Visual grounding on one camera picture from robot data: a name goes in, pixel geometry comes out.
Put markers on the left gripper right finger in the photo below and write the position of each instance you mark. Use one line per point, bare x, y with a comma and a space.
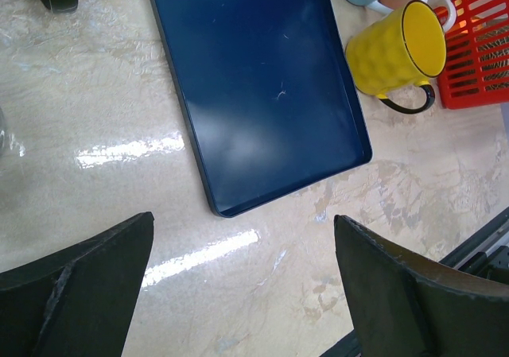
405, 304

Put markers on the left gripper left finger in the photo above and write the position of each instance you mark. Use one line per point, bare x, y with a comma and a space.
78, 301

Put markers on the yellow mug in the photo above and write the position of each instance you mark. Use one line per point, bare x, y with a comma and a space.
407, 47

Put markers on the red plastic basket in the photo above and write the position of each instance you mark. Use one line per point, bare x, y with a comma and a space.
476, 69

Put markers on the dark blue tray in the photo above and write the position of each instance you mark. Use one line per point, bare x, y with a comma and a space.
266, 94

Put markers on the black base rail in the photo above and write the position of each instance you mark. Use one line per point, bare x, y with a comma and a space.
487, 239

